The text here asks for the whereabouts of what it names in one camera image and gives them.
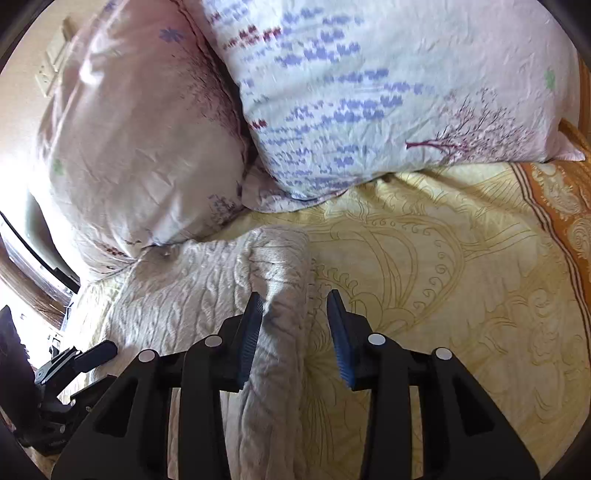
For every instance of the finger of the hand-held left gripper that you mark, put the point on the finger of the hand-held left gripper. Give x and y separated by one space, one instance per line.
94 392
97 354

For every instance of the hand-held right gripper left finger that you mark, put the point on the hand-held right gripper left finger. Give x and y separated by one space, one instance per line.
251 341

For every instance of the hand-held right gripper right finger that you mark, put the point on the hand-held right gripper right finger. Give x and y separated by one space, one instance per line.
339 341

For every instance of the person's left forearm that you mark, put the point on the person's left forearm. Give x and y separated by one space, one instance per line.
16 364

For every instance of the yellow and orange patterned bedsheet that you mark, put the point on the yellow and orange patterned bedsheet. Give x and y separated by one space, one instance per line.
438 258

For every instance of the pink floral pillow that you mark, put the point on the pink floral pillow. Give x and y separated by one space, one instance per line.
138 138

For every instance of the lavender print pillow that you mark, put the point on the lavender print pillow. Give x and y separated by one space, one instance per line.
369 92

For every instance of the beige wall socket panel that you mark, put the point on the beige wall socket panel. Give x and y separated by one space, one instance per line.
51 69

